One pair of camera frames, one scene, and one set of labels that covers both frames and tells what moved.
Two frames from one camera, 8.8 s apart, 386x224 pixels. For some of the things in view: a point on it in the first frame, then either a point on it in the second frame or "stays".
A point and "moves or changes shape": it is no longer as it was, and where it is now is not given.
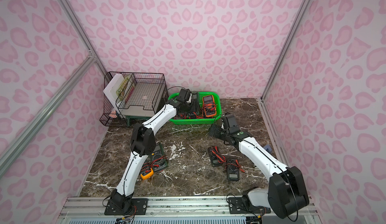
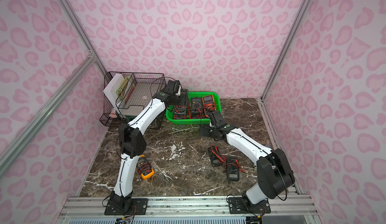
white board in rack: x=110 y=90 stays
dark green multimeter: x=158 y=159 moves or changes shape
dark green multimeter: x=195 y=105 moves or changes shape
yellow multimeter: x=147 y=171 stays
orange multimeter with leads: x=208 y=105 stays
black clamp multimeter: x=233 y=169 stays
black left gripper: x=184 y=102 → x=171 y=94
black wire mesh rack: x=128 y=95 stays
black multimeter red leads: x=216 y=158 stays
